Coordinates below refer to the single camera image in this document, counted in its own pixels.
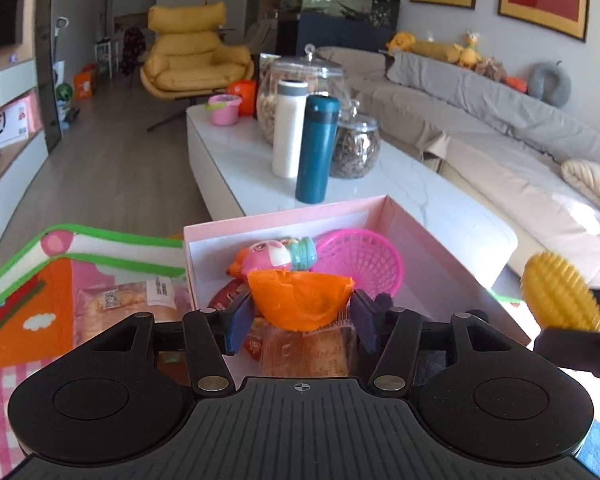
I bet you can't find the white stool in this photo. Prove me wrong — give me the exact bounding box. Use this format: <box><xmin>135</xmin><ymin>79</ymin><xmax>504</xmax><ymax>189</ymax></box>
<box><xmin>94</xmin><ymin>39</ymin><xmax>121</xmax><ymax>79</ymax></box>

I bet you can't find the orange toy bowl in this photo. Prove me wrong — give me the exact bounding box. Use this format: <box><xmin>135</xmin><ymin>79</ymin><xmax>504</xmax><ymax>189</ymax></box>
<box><xmin>247</xmin><ymin>268</ymin><xmax>356</xmax><ymax>333</ymax></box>

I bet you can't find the white bottle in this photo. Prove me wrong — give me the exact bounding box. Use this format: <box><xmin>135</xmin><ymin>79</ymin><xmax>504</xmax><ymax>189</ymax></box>
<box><xmin>272</xmin><ymin>78</ymin><xmax>309</xmax><ymax>179</ymax></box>

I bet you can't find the yellow duck plush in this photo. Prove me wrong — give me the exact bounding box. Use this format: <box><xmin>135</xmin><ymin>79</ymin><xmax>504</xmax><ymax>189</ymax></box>
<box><xmin>452</xmin><ymin>31</ymin><xmax>484</xmax><ymax>69</ymax></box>

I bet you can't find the pink cardboard box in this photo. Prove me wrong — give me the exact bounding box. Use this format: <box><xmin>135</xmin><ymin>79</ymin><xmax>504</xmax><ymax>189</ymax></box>
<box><xmin>182</xmin><ymin>195</ymin><xmax>532</xmax><ymax>379</ymax></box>

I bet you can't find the large glass jar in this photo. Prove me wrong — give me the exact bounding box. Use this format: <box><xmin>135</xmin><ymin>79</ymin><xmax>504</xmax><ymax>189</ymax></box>
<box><xmin>256</xmin><ymin>43</ymin><xmax>351</xmax><ymax>149</ymax></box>

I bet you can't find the white SF parcel box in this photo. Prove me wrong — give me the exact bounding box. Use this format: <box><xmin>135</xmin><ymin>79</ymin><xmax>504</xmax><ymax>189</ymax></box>
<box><xmin>0</xmin><ymin>90</ymin><xmax>44</xmax><ymax>151</ymax></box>

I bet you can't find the white coffee table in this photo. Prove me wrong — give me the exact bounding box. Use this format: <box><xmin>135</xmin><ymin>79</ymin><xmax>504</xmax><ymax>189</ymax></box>
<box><xmin>185</xmin><ymin>104</ymin><xmax>519</xmax><ymax>282</ymax></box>

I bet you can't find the yellow armchair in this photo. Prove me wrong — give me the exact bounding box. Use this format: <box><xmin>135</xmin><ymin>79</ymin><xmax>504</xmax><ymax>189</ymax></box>
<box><xmin>139</xmin><ymin>1</ymin><xmax>255</xmax><ymax>132</ymax></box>

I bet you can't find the cream cushion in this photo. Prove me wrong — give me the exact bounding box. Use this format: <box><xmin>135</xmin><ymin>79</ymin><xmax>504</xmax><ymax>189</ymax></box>
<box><xmin>560</xmin><ymin>158</ymin><xmax>600</xmax><ymax>222</ymax></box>

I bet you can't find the glass fish tank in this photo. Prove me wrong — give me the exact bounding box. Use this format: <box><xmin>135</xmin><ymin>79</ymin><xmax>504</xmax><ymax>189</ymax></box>
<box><xmin>299</xmin><ymin>0</ymin><xmax>402</xmax><ymax>29</ymax></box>

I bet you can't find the yellow toy corn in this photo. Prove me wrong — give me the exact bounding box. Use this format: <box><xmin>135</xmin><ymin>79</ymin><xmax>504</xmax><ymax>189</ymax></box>
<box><xmin>519</xmin><ymin>251</ymin><xmax>600</xmax><ymax>334</ymax></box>

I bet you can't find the red snack packet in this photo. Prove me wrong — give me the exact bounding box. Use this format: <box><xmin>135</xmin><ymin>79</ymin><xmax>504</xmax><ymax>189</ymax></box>
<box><xmin>207</xmin><ymin>279</ymin><xmax>262</xmax><ymax>362</ymax></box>

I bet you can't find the grey neck pillow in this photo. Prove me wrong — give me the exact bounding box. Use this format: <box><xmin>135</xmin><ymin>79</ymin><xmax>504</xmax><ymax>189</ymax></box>
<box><xmin>527</xmin><ymin>60</ymin><xmax>573</xmax><ymax>109</ymax></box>

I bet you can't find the teal bottle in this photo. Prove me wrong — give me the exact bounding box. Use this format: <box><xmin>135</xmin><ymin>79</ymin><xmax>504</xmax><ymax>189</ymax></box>
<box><xmin>294</xmin><ymin>94</ymin><xmax>341</xmax><ymax>205</ymax></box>

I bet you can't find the small glass jar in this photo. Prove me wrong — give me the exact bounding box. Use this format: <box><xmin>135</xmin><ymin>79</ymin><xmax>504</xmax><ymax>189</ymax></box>
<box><xmin>329</xmin><ymin>99</ymin><xmax>382</xmax><ymax>181</ymax></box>

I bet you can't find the white television cabinet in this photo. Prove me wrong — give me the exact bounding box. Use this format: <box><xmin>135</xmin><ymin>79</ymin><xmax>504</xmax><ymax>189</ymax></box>
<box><xmin>0</xmin><ymin>56</ymin><xmax>49</xmax><ymax>207</ymax></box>

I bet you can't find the orange carton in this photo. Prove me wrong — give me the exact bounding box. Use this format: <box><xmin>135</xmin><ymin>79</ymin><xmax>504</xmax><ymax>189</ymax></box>
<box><xmin>73</xmin><ymin>63</ymin><xmax>99</xmax><ymax>101</ymax></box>

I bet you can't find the orange bucket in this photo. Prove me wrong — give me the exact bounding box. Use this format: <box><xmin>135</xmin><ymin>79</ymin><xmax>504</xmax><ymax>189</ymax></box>
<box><xmin>226</xmin><ymin>79</ymin><xmax>259</xmax><ymax>118</ymax></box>

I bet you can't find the pink toy figure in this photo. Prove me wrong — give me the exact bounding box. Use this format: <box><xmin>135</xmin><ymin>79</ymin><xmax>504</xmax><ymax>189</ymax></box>
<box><xmin>226</xmin><ymin>236</ymin><xmax>319</xmax><ymax>282</ymax></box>

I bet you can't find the bread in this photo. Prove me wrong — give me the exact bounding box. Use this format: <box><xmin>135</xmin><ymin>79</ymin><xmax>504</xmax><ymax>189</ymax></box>
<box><xmin>259</xmin><ymin>321</ymin><xmax>359</xmax><ymax>379</ymax></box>
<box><xmin>74</xmin><ymin>276</ymin><xmax>195</xmax><ymax>325</ymax></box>

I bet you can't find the white stick vacuum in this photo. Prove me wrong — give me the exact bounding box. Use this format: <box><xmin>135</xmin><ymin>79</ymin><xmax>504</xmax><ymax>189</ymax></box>
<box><xmin>53</xmin><ymin>16</ymin><xmax>72</xmax><ymax>111</ymax></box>

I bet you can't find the dark floral cloth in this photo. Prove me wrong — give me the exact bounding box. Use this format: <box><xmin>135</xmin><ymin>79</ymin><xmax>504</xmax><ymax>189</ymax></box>
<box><xmin>119</xmin><ymin>27</ymin><xmax>147</xmax><ymax>78</ymax></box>

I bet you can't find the yellow plush toy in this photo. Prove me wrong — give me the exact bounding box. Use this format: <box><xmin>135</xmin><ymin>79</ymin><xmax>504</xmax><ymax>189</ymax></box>
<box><xmin>385</xmin><ymin>31</ymin><xmax>417</xmax><ymax>54</ymax></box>

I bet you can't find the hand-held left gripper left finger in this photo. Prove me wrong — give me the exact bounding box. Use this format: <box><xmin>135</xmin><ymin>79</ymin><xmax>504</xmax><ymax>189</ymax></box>
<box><xmin>86</xmin><ymin>289</ymin><xmax>256</xmax><ymax>395</ymax></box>

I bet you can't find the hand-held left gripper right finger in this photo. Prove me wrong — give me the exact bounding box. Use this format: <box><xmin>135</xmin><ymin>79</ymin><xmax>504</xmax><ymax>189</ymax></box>
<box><xmin>349</xmin><ymin>289</ymin><xmax>537</xmax><ymax>395</ymax></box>

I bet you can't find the beige sofa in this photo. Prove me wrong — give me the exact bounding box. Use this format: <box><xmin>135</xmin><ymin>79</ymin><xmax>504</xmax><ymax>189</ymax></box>
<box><xmin>316</xmin><ymin>45</ymin><xmax>600</xmax><ymax>292</ymax></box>

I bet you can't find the pink plastic basket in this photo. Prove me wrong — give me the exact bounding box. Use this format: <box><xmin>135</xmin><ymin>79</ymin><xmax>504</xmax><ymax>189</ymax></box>
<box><xmin>313</xmin><ymin>228</ymin><xmax>405</xmax><ymax>302</ymax></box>

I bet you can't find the colourful play mat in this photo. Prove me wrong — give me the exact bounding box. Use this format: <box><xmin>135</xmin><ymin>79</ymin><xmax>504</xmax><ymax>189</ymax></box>
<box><xmin>0</xmin><ymin>223</ymin><xmax>187</xmax><ymax>480</ymax></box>

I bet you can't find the pink toy bucket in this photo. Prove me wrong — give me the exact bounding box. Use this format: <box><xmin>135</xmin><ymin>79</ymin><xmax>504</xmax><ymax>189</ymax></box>
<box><xmin>204</xmin><ymin>93</ymin><xmax>243</xmax><ymax>128</ymax></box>

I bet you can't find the brown plush toy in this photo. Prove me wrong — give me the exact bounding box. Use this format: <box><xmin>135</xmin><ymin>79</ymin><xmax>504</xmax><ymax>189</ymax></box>
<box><xmin>479</xmin><ymin>57</ymin><xmax>509</xmax><ymax>84</ymax></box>

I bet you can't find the long yellow pillow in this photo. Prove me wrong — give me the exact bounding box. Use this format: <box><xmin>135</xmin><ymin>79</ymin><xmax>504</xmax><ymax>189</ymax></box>
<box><xmin>409</xmin><ymin>39</ymin><xmax>464</xmax><ymax>64</ymax></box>

